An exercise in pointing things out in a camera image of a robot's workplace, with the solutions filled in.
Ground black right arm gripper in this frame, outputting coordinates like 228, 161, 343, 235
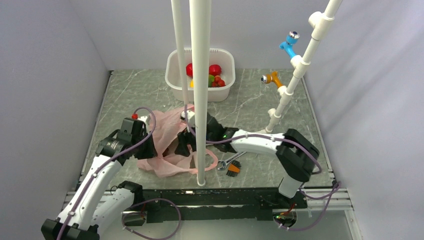
174, 121, 216, 158

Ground pink plastic bag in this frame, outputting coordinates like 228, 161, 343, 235
136, 107, 198, 178

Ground green fake starfruit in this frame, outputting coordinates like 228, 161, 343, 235
208, 74, 215, 88

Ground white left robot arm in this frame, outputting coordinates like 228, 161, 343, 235
41, 113, 157, 240

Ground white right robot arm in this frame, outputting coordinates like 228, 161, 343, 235
205, 114, 322, 208

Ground red fake cherry tomatoes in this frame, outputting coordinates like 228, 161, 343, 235
211, 75, 226, 88

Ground red fake apple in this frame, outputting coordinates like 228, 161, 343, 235
185, 63, 193, 78

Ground silver combination wrench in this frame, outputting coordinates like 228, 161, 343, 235
216, 151, 246, 171

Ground black orange hex key set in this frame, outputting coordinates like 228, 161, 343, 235
226, 160, 241, 177

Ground orange toy faucet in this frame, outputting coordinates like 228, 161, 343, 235
260, 71, 283, 88

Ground white plastic basin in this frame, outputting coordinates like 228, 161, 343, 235
165, 48, 236, 102

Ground blue toy faucet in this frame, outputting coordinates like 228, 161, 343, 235
279, 31, 300, 59

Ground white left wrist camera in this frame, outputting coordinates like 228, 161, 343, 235
131, 113, 151, 127

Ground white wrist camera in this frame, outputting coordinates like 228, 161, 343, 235
180, 110, 196, 129
131, 113, 151, 127

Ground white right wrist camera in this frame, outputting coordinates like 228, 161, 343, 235
180, 110, 196, 129

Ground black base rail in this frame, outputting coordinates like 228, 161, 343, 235
131, 187, 308, 223

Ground white pvc pipe frame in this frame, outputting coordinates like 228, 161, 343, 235
189, 0, 342, 187

